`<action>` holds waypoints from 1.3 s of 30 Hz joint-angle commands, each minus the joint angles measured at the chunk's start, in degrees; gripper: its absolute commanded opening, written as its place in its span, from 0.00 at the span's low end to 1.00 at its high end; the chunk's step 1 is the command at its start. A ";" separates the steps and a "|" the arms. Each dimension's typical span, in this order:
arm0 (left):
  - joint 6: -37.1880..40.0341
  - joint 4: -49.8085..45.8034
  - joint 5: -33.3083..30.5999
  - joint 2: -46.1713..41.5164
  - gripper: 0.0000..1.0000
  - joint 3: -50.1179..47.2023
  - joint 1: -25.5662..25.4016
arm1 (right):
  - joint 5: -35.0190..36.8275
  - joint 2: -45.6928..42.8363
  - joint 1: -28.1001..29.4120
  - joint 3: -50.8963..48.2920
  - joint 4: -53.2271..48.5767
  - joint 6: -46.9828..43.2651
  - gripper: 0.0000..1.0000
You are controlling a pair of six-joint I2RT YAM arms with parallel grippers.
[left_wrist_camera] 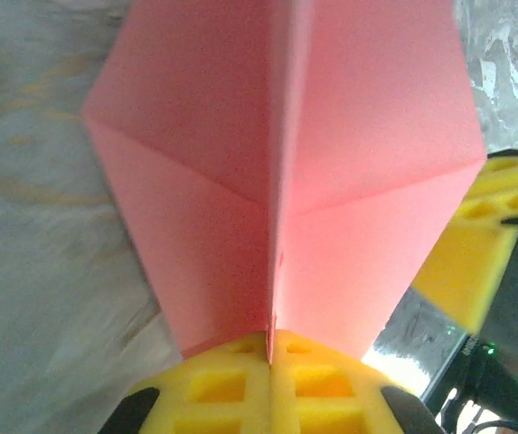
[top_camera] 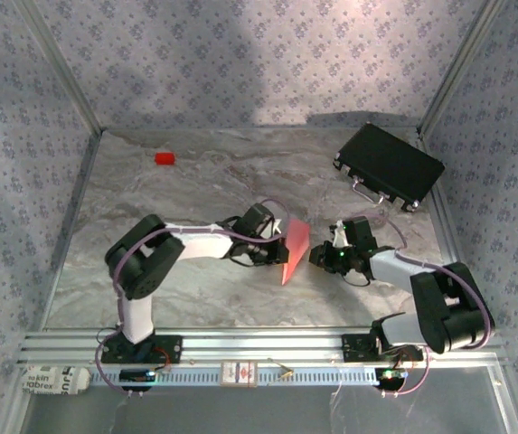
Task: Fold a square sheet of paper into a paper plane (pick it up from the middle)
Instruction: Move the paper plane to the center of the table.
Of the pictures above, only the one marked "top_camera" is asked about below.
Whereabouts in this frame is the pink square paper sheet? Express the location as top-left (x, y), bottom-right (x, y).
top-left (279, 219), bottom-right (312, 287)

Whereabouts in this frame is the grey flat panel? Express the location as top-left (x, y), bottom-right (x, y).
top-left (23, 386), bottom-right (513, 434)

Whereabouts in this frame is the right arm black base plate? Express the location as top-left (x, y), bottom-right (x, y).
top-left (340, 333), bottom-right (425, 363)

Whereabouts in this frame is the right black controller board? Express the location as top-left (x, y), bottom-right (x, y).
top-left (374, 366), bottom-right (410, 391)

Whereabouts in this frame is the black case with metal handle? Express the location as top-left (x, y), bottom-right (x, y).
top-left (333, 122), bottom-right (446, 213)

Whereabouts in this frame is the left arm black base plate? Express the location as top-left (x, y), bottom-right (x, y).
top-left (99, 334), bottom-right (184, 365)

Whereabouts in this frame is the small brass clip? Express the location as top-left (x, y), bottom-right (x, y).
top-left (267, 357), bottom-right (295, 385)

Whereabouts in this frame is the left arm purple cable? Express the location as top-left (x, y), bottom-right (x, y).
top-left (94, 197), bottom-right (293, 400)

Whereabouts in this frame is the small card on rail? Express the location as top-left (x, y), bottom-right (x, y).
top-left (220, 359), bottom-right (259, 389)

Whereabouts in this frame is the left black controller board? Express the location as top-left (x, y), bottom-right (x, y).
top-left (118, 368), bottom-right (158, 391)

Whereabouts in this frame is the aluminium table side rail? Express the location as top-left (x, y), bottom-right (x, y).
top-left (420, 133), bottom-right (484, 329)
top-left (36, 130), bottom-right (104, 331)

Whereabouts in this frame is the white label tag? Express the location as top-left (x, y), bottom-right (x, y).
top-left (19, 364), bottom-right (91, 397)

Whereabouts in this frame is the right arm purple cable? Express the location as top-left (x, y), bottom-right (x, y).
top-left (362, 212), bottom-right (494, 399)

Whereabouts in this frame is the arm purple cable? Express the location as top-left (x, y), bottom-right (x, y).
top-left (94, 197), bottom-right (293, 400)
top-left (362, 212), bottom-right (494, 399)

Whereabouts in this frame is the aluminium frame post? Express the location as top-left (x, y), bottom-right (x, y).
top-left (416, 0), bottom-right (508, 137)
top-left (14, 0), bottom-right (105, 135)

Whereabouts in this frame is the aluminium mounting rail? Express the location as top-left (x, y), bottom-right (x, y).
top-left (17, 328), bottom-right (508, 367)

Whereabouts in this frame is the slotted grey cable duct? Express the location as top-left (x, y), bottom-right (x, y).
top-left (89, 366), bottom-right (384, 388)

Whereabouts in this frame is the black controller board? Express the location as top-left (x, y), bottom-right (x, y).
top-left (374, 366), bottom-right (410, 391)
top-left (118, 368), bottom-right (158, 391)

